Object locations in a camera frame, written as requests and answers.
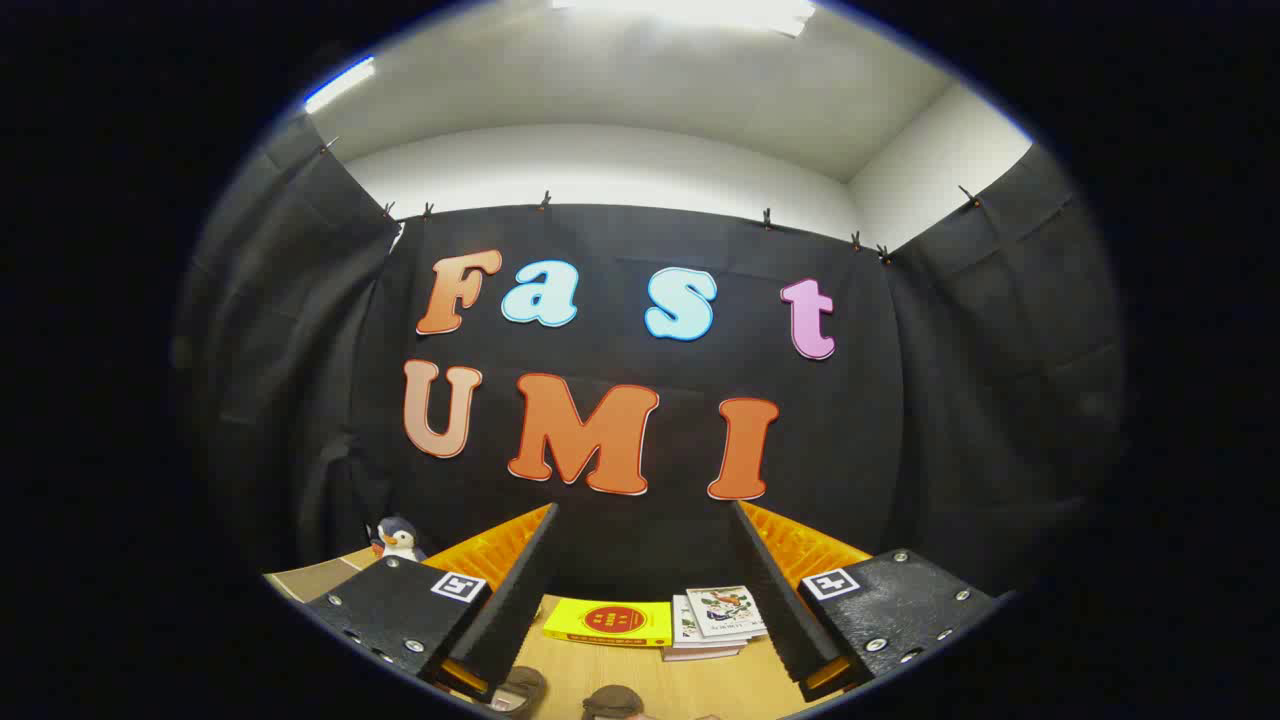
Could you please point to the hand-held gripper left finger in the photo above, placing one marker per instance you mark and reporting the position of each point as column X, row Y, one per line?
column 520, row 600

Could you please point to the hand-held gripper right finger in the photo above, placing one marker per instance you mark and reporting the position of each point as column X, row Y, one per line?
column 775, row 610

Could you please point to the brown felt moccasin shoe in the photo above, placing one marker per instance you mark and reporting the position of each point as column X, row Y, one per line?
column 520, row 690
column 612, row 703

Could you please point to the brown fabric storage box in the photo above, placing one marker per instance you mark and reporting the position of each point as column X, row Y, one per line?
column 320, row 578

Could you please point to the white illustrated book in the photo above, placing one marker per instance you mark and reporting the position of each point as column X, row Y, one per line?
column 725, row 612

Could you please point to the brown-edged book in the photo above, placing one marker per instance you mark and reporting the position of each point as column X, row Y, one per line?
column 700, row 653

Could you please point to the yellow book with red circle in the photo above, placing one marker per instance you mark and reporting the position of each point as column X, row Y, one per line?
column 610, row 622

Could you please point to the penguin plush toy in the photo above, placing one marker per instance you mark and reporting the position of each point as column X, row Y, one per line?
column 400, row 542

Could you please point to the wide ceiling light panel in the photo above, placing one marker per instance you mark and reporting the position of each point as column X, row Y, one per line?
column 690, row 12

